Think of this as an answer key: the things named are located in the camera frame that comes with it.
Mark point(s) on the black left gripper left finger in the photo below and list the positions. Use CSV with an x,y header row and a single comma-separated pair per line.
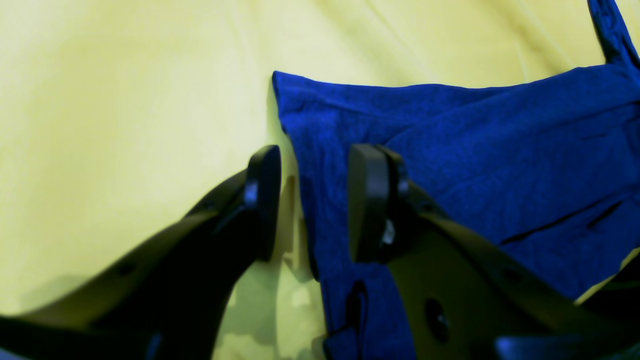
x,y
166,298

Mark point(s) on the yellow table cloth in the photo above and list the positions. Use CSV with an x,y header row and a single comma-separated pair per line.
x,y
119,116

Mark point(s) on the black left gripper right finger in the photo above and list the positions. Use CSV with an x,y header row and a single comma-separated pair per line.
x,y
464,298

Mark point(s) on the blue T-shirt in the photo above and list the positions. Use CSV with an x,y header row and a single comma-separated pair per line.
x,y
546,171

